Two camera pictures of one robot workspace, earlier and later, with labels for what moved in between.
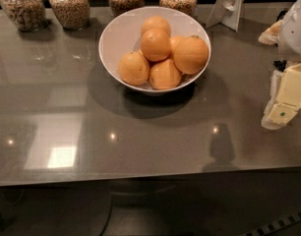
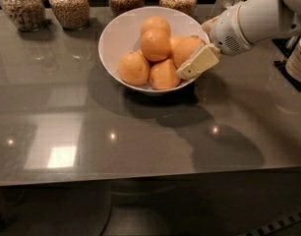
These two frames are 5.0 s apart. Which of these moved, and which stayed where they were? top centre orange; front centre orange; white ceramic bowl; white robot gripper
Moved: white robot gripper
Stayed: white ceramic bowl; top centre orange; front centre orange
